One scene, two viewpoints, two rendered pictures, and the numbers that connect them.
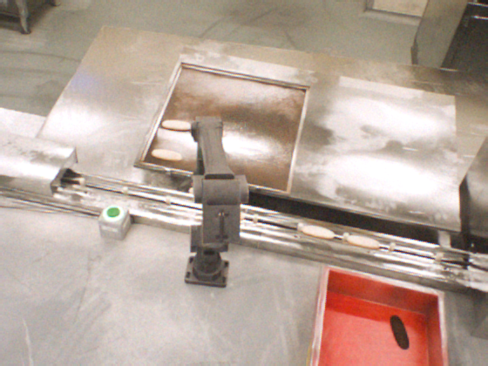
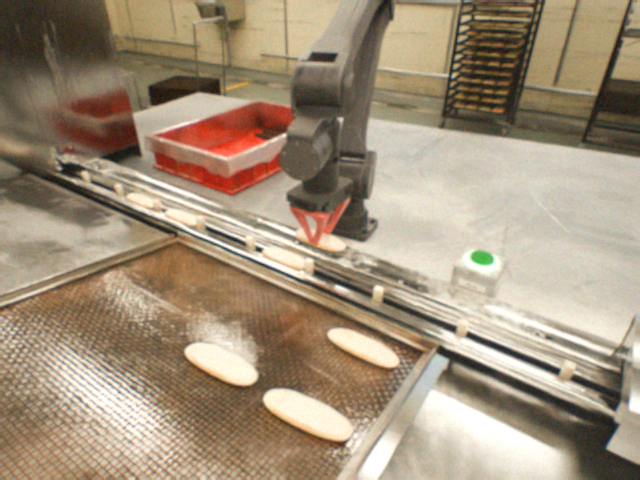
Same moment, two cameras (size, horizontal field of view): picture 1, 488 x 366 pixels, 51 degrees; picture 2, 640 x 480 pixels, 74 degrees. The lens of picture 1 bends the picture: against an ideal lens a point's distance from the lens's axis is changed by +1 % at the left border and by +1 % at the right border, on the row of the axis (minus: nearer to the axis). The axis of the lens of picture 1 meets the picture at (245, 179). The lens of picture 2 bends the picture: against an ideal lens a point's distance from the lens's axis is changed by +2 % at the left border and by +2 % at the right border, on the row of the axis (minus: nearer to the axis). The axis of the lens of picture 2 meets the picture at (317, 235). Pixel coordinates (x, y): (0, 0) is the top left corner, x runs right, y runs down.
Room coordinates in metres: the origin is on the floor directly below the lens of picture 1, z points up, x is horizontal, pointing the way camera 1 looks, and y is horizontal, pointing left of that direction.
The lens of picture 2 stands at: (1.61, 0.40, 1.31)
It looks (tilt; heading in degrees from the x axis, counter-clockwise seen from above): 32 degrees down; 208
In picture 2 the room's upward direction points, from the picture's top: straight up
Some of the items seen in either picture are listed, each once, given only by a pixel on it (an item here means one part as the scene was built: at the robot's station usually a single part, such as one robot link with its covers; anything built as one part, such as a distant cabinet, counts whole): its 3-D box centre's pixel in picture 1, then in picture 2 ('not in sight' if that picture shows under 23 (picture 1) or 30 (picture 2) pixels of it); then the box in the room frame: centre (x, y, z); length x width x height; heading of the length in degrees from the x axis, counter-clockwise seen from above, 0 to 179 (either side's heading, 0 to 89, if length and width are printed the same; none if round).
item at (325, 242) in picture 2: not in sight; (319, 238); (1.07, 0.12, 0.92); 0.10 x 0.04 x 0.01; 84
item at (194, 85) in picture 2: not in sight; (185, 72); (-1.59, -2.72, 0.46); 0.66 x 0.60 x 0.93; 101
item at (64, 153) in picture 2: (471, 254); (63, 156); (0.99, -0.68, 0.90); 0.06 x 0.01 x 0.06; 174
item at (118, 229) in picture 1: (115, 225); (474, 287); (0.97, 0.37, 0.84); 0.08 x 0.08 x 0.11; 84
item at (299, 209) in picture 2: not in sight; (318, 216); (1.08, 0.12, 0.97); 0.07 x 0.07 x 0.09; 84
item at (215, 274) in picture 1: (207, 264); (347, 211); (0.86, 0.08, 0.86); 0.12 x 0.09 x 0.08; 90
